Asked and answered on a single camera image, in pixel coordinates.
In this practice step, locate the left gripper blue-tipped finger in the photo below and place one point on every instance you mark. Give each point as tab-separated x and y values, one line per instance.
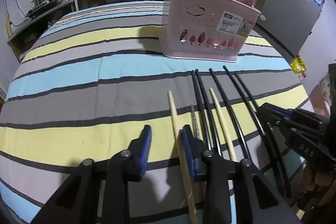
272	114

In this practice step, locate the yellow snack bag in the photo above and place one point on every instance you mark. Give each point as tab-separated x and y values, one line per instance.
298	66

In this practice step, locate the light wooden chopstick short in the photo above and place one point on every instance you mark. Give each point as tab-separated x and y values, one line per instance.
223	124

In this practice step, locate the pink plastic utensil basket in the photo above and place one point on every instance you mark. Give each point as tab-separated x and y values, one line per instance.
214	30

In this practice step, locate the striped tablecloth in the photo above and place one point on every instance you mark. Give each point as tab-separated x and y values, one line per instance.
90	84

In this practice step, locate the silver refrigerator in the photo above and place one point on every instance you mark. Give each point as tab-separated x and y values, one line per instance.
286	24

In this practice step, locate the person's hand holding gripper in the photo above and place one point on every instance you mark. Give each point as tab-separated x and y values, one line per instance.
319	187

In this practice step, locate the steel kitchen counter shelf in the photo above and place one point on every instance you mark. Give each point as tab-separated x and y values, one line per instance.
31	29

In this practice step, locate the metal-tipped dark chopstick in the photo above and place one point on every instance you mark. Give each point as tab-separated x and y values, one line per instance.
194	121

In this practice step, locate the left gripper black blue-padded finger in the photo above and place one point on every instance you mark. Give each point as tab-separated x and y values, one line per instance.
99	190
233	189

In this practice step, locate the gas stove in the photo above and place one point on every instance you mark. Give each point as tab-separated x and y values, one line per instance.
43	7

